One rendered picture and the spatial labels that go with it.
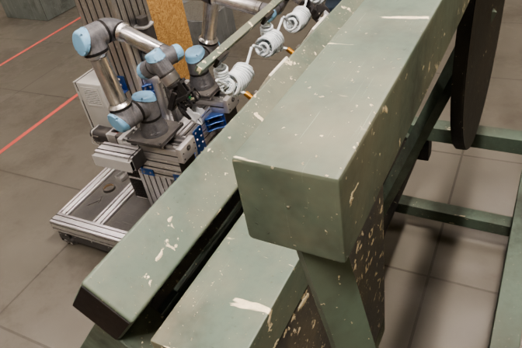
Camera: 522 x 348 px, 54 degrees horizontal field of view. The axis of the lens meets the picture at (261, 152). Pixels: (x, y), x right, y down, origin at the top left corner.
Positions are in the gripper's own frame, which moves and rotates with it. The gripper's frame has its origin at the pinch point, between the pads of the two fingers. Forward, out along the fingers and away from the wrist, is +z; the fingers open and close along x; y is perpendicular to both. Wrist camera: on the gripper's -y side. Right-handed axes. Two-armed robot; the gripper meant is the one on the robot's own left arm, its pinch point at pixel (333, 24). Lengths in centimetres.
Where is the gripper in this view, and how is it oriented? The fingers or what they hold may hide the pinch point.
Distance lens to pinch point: 269.6
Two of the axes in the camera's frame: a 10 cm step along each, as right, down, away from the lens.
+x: -5.5, 7.0, 4.6
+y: 2.8, -3.6, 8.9
